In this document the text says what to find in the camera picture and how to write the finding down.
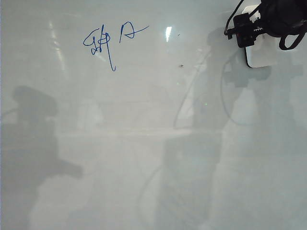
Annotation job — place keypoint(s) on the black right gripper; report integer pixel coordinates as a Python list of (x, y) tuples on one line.
[(280, 16)]

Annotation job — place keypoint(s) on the white rectangular whiteboard eraser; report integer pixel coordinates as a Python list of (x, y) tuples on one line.
[(261, 55)]

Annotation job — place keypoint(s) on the glossy white whiteboard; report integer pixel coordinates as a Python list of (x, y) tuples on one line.
[(120, 155)]

